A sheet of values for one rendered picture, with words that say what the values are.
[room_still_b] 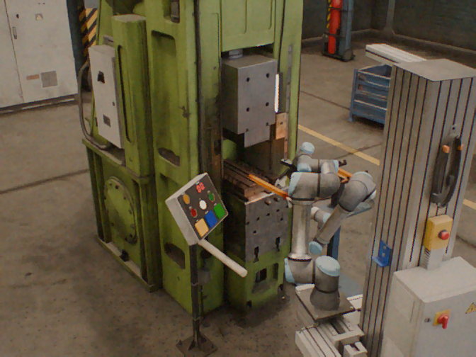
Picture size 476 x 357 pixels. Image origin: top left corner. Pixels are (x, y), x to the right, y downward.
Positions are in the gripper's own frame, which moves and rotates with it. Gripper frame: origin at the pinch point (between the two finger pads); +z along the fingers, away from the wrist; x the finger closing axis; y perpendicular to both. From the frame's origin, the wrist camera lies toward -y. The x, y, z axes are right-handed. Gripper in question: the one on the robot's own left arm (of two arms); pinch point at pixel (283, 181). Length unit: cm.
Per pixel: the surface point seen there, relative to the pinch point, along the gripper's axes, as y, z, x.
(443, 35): -292, 248, 780
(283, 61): -62, -36, 31
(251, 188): -13.8, 21.1, -6.7
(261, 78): -48, -40, 0
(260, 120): -35.5, -17.7, -0.1
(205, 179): -19.1, 0.0, -46.1
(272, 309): 44, 100, 5
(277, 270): 25, 81, 15
